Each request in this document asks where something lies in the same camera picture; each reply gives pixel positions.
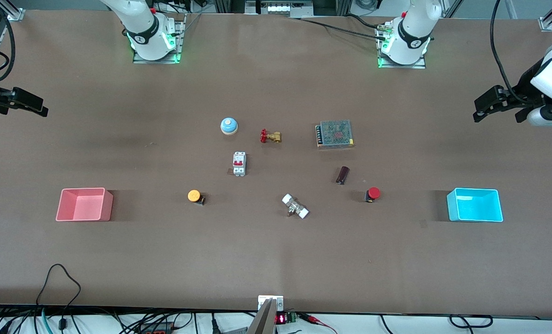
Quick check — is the cyan plastic box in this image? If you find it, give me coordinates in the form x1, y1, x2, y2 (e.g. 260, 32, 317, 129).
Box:
446, 187, 504, 223

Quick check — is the pink plastic box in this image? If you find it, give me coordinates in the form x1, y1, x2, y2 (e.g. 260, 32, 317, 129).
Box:
55, 187, 114, 222

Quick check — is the metal mesh power supply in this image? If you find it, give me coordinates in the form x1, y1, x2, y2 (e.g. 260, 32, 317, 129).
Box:
316, 120, 355, 149

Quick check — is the white red circuit breaker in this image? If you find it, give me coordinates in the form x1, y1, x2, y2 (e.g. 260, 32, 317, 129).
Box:
232, 151, 247, 177

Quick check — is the white plastic connector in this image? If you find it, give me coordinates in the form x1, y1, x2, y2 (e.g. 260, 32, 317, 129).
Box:
281, 193, 310, 219

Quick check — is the black power strip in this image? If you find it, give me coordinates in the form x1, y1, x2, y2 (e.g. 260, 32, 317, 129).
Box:
136, 321, 178, 334

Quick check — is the red alligator clip lead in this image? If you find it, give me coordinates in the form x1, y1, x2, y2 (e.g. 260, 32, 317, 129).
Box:
299, 314, 339, 334

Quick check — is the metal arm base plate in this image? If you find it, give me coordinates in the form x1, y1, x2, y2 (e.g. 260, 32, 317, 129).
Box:
377, 23, 428, 70
133, 13, 186, 64

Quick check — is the black arm base cable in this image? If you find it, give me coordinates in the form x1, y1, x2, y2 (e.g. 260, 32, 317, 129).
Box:
299, 13, 389, 41

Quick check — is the black looped table cable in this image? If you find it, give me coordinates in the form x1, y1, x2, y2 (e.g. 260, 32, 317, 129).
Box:
35, 263, 82, 334

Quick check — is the black looped edge cable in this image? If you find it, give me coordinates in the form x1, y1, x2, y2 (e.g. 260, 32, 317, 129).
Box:
449, 315, 494, 329

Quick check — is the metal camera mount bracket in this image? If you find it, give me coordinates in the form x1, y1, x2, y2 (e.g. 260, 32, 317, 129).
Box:
258, 295, 285, 312

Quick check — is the grey camera mount bar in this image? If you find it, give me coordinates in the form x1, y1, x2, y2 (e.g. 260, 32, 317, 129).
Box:
247, 299, 277, 334

